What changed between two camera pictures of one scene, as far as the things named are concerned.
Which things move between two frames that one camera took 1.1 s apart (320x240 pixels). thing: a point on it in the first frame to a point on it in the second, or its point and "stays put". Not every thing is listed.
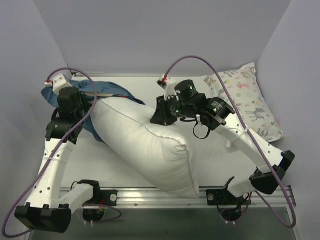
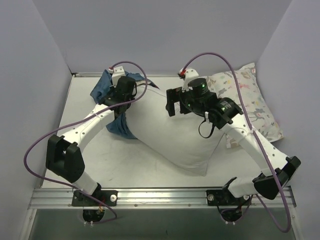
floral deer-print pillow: x=243 y=86 stays put
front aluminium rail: x=283 y=198 stays put
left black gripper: x=81 y=103 to x=110 y=100
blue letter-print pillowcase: x=87 y=89 to x=119 y=126
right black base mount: x=221 y=197 stays put
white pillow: x=154 y=154 to x=190 y=140
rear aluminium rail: x=90 y=74 stays put
